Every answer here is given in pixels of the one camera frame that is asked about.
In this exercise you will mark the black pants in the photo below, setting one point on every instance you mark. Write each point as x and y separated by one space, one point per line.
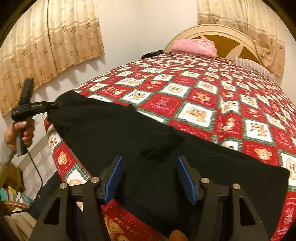
150 188

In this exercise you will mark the cream wooden headboard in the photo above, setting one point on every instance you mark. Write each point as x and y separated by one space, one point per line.
230 43

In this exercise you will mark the striped pillow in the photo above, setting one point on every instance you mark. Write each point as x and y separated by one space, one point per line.
254 67

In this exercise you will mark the red teddy bear bedspread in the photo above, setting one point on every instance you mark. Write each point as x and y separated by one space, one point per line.
213 99

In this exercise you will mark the beige patterned curtain side wall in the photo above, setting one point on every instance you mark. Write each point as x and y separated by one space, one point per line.
49 38

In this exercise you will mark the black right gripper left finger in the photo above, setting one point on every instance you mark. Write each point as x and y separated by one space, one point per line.
110 178

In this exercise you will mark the white sleeved left forearm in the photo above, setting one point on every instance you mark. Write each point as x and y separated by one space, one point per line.
6 154

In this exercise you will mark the dark clothing bundle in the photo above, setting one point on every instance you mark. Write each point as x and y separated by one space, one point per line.
152 54

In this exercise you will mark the beige patterned curtain by headboard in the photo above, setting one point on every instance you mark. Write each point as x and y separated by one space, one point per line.
256 20

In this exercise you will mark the pink folded blanket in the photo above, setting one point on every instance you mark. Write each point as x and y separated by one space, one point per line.
197 47

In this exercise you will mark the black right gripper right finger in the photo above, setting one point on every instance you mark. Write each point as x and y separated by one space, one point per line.
190 179

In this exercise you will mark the person's left hand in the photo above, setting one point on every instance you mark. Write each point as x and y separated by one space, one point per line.
25 127

